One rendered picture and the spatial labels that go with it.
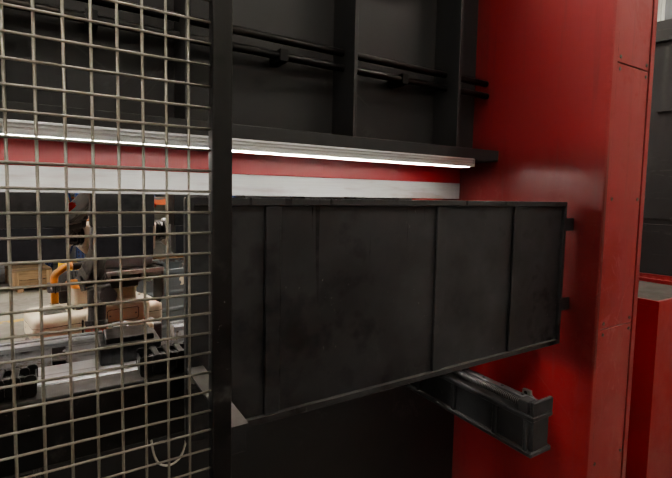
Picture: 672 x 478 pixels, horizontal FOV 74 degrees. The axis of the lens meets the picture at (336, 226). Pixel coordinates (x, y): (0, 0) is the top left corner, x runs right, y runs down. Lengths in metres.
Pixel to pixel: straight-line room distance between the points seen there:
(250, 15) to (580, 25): 0.99
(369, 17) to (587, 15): 0.66
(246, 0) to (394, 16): 0.52
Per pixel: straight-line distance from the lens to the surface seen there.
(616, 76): 1.59
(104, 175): 1.27
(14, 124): 1.07
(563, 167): 1.60
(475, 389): 1.31
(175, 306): 3.99
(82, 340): 1.33
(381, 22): 1.61
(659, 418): 2.11
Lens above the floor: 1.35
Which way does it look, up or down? 4 degrees down
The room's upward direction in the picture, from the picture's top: 1 degrees clockwise
